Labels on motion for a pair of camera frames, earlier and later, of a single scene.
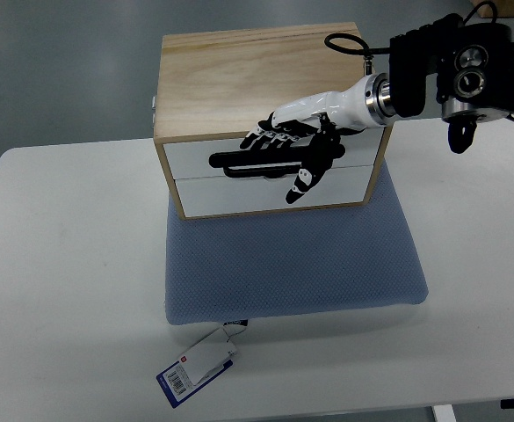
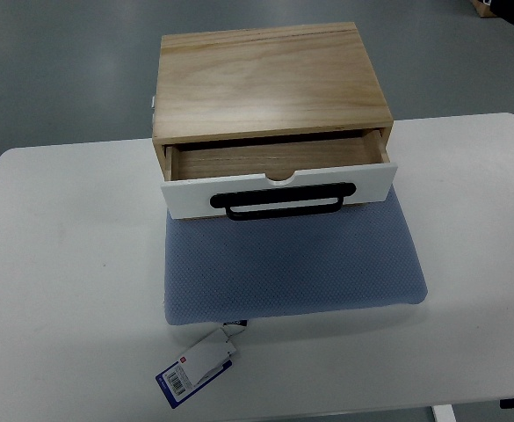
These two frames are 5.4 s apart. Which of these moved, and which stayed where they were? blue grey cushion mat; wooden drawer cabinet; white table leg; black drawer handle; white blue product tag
Moved: black drawer handle
Stayed: white table leg; white blue product tag; blue grey cushion mat; wooden drawer cabinet
